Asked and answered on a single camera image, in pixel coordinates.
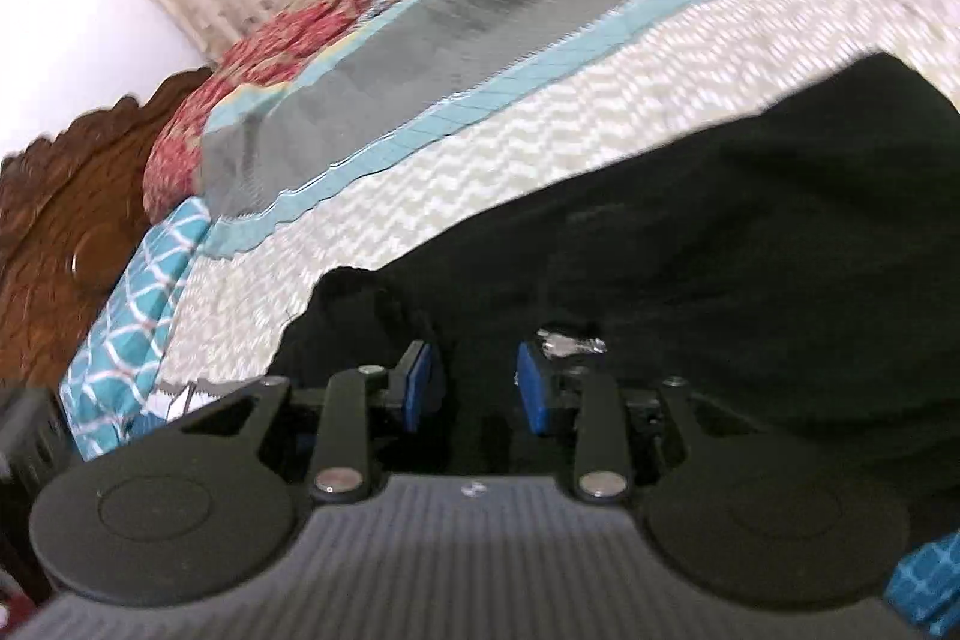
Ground dark object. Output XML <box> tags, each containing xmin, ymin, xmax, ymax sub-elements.
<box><xmin>0</xmin><ymin>385</ymin><xmax>76</xmax><ymax>611</ymax></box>

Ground teal patterned pillow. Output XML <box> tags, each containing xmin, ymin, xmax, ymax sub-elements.
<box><xmin>60</xmin><ymin>196</ymin><xmax>213</xmax><ymax>462</ymax></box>

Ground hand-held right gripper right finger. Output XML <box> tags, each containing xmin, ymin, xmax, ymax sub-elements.
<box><xmin>514</xmin><ymin>340</ymin><xmax>743</xmax><ymax>504</ymax></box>

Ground teal checked cloth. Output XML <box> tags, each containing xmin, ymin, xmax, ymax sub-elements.
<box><xmin>881</xmin><ymin>530</ymin><xmax>960</xmax><ymax>638</ymax></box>

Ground chevron and grey bed sheet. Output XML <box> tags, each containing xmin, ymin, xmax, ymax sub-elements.
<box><xmin>161</xmin><ymin>0</ymin><xmax>960</xmax><ymax>420</ymax></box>

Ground carved wooden headboard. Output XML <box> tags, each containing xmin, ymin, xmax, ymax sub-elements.
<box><xmin>0</xmin><ymin>68</ymin><xmax>218</xmax><ymax>395</ymax></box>

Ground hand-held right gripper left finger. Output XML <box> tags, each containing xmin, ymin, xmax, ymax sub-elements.
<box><xmin>161</xmin><ymin>340</ymin><xmax>445</xmax><ymax>504</ymax></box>

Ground black pants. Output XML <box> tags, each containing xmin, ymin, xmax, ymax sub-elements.
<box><xmin>274</xmin><ymin>51</ymin><xmax>960</xmax><ymax>558</ymax></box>

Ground red floral quilt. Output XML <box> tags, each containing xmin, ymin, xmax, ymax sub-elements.
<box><xmin>142</xmin><ymin>0</ymin><xmax>653</xmax><ymax>220</ymax></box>

